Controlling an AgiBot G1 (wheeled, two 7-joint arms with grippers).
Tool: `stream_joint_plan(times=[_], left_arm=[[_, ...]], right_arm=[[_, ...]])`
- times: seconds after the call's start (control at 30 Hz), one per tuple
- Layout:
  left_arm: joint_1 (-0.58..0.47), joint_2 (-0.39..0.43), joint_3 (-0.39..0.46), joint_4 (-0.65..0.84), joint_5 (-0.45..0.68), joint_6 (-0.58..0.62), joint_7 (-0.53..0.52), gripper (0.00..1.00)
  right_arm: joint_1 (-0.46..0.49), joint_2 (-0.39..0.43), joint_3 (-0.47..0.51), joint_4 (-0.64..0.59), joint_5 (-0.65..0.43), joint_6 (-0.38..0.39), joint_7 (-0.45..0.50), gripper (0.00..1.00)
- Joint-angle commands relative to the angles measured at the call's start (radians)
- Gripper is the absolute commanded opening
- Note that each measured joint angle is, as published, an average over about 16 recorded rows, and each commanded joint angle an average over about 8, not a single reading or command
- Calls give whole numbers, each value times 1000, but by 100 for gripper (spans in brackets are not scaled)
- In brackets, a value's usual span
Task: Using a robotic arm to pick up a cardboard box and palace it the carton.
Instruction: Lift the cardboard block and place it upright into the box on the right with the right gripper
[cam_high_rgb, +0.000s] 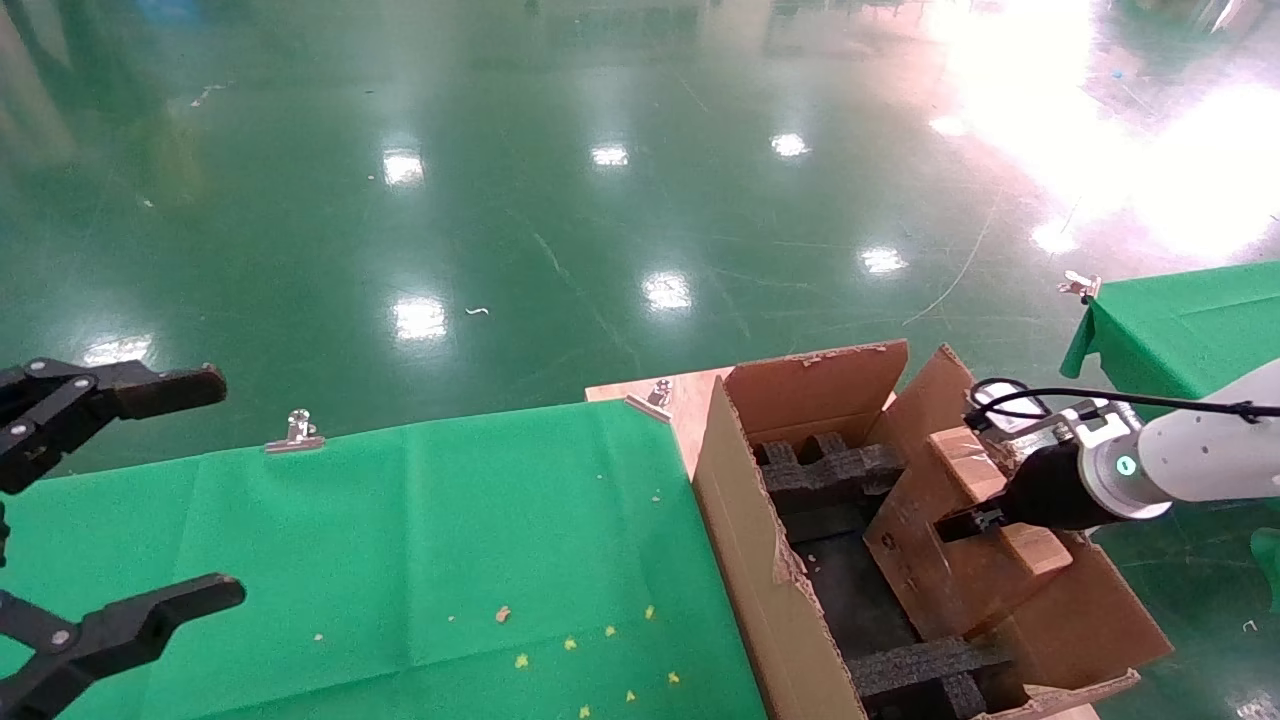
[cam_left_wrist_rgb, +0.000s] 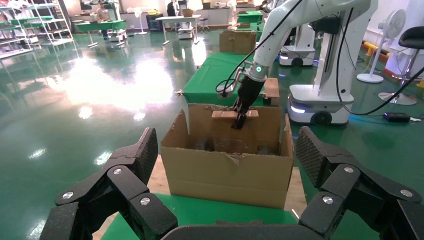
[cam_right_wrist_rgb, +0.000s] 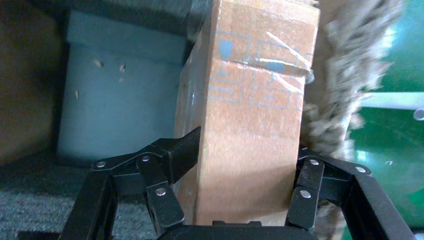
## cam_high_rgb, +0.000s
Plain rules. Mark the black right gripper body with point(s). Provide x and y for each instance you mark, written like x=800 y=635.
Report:
x=1050 y=490

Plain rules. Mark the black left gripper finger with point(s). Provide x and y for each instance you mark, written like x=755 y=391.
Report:
x=120 y=392
x=120 y=632

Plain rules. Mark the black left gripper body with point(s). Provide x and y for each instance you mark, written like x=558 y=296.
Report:
x=3 y=535

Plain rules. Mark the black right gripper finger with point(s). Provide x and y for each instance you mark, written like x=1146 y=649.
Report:
x=970 y=525

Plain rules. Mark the small cardboard box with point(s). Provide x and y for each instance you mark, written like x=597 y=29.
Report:
x=965 y=460

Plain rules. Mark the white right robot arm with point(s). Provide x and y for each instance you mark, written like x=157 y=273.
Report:
x=1210 y=460

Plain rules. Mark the large open cardboard carton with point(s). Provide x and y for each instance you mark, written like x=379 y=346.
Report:
x=740 y=560

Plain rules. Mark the black foam insert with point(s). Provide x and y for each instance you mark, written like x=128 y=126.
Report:
x=920 y=665
x=830 y=475

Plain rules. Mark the silver metal binder clip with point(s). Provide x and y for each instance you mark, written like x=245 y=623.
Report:
x=1080 y=287
x=652 y=400
x=296 y=434

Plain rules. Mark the green cloth side table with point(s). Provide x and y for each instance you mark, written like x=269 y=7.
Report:
x=1180 y=330

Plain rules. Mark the green fabric piece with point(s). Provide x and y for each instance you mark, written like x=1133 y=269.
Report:
x=1270 y=570

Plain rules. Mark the large green table cloth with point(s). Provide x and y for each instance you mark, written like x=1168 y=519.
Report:
x=400 y=520

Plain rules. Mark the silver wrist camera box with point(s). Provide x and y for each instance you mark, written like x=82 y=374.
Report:
x=1020 y=425

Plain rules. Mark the silver camera mounting bracket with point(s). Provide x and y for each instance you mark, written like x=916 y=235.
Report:
x=1100 y=425

